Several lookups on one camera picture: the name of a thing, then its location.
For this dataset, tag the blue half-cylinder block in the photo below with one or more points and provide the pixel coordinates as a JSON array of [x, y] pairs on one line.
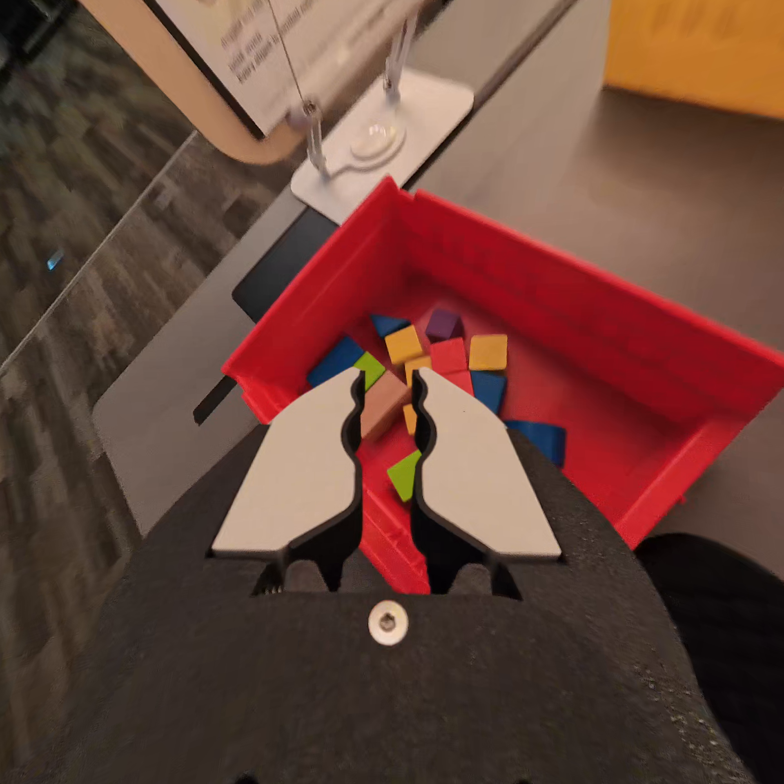
[[542, 438]]

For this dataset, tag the red wooden cube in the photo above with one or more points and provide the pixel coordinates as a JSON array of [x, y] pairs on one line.
[[449, 356], [463, 378]]

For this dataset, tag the yellow plastic bin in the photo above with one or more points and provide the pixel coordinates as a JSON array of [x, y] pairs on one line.
[[698, 49]]

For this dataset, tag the wooden framed instruction sign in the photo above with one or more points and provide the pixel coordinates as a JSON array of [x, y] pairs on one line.
[[202, 79]]

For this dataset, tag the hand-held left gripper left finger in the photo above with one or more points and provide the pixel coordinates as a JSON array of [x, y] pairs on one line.
[[288, 478]]

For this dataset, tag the purple wooden cube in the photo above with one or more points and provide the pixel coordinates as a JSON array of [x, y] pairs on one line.
[[442, 324]]

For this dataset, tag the green wooden block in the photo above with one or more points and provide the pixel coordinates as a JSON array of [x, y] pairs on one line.
[[370, 367], [405, 475]]

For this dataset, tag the large yellow wooden block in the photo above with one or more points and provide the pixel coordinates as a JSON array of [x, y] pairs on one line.
[[404, 345]]

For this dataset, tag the tan wooden block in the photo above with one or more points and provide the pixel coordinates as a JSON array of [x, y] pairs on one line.
[[383, 404]]

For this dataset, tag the blue wooden block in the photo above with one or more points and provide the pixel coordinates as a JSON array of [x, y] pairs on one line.
[[334, 362], [386, 324]]

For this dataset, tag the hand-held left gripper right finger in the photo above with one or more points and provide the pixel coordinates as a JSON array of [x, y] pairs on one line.
[[484, 484]]

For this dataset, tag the red plastic bin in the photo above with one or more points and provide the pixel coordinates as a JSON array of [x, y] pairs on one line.
[[582, 343]]

